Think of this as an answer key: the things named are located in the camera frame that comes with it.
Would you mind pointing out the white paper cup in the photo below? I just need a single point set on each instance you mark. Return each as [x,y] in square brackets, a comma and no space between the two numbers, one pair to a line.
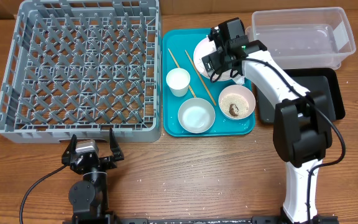
[178,81]

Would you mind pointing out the white napkin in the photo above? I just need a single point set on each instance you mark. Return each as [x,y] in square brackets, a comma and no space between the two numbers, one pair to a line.
[239,79]

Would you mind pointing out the clear plastic bin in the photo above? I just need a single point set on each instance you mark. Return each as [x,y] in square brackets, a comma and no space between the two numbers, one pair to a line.
[304,38]

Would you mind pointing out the brown food scrap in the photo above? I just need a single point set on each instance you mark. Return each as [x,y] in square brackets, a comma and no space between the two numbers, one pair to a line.
[233,110]

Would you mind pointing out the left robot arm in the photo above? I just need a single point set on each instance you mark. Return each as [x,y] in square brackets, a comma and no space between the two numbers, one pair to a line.
[89,197]

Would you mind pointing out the pink bowl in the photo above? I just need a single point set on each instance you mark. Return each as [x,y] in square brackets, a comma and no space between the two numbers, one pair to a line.
[243,91]

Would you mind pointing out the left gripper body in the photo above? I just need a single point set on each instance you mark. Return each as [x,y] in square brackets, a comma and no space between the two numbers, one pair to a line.
[107,162]

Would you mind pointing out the grey-white bowl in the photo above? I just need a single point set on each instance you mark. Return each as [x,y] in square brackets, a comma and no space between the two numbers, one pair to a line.
[196,115]

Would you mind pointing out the right wooden chopstick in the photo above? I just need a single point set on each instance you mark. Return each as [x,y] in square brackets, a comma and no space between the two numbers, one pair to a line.
[201,79]

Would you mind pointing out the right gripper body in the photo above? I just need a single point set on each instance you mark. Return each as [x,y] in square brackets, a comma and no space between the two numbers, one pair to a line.
[212,62]

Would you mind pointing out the grey dishwasher rack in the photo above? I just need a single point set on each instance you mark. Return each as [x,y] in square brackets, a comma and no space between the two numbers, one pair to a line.
[84,69]

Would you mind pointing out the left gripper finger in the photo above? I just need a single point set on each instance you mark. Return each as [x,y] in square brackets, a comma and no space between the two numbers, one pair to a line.
[114,147]
[70,150]

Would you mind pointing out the pile of rice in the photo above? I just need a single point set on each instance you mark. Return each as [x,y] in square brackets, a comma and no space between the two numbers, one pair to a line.
[240,102]

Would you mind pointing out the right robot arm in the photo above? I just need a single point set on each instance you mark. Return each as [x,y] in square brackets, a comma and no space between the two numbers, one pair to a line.
[301,127]

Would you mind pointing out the black food waste tray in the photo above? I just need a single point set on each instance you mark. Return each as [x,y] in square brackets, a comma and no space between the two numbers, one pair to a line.
[314,79]

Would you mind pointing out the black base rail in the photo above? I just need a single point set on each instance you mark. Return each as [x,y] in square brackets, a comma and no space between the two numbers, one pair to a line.
[228,220]

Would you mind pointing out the pink round plate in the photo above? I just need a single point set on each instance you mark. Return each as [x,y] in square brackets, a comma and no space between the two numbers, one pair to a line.
[203,48]

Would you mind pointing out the teal plastic tray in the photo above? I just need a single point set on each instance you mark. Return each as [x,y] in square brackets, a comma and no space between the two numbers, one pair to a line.
[175,42]

